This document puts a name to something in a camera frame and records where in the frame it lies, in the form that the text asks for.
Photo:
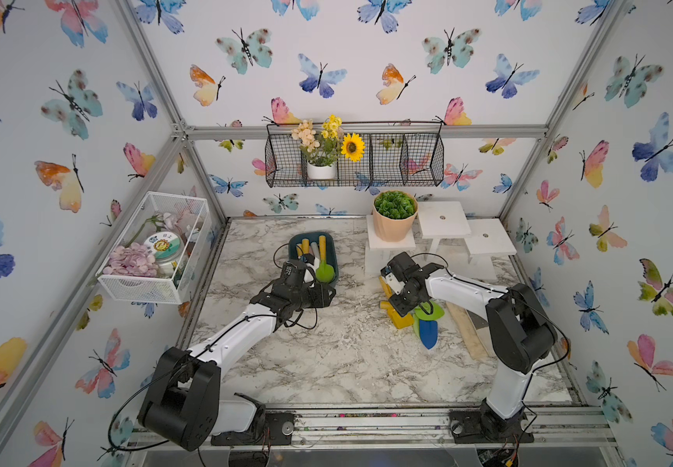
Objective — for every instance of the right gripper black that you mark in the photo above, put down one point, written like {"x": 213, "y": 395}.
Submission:
{"x": 398, "y": 305}

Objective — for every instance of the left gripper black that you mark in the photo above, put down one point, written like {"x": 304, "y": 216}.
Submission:
{"x": 321, "y": 295}

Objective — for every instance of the yellow square scoop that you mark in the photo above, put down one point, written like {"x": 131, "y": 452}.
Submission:
{"x": 399, "y": 321}

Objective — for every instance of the light blue shovel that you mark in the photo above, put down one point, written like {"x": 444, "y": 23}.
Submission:
{"x": 314, "y": 251}

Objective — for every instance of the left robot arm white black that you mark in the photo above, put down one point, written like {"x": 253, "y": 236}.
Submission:
{"x": 184, "y": 402}

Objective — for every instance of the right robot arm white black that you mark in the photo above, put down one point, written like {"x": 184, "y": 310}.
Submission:
{"x": 520, "y": 331}

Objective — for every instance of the dark teal storage box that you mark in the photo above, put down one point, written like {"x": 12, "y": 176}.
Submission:
{"x": 309, "y": 245}

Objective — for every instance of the terracotta pot green plant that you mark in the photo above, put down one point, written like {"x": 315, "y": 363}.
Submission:
{"x": 393, "y": 215}

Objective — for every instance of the white tiered stand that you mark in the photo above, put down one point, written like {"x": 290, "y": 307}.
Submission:
{"x": 468, "y": 245}

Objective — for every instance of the round green tin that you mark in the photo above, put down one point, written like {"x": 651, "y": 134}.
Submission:
{"x": 165, "y": 246}

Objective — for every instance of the white pot with flowers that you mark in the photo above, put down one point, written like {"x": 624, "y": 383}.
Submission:
{"x": 323, "y": 148}

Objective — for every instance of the pink artificial flowers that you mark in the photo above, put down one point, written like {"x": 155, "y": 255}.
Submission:
{"x": 135, "y": 260}

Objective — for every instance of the blue shovel wooden handle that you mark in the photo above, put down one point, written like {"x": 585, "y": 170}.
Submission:
{"x": 428, "y": 333}

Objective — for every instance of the black wire wall basket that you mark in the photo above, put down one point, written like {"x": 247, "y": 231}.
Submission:
{"x": 390, "y": 154}

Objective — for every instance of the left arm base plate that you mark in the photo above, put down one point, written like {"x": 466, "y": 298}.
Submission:
{"x": 268, "y": 429}

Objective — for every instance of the aluminium front rail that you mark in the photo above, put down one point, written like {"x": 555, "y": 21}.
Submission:
{"x": 397, "y": 426}

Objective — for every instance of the white wire basket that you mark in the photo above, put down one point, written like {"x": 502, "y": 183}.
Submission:
{"x": 189, "y": 217}

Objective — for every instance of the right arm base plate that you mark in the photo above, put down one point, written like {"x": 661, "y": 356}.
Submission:
{"x": 486, "y": 427}

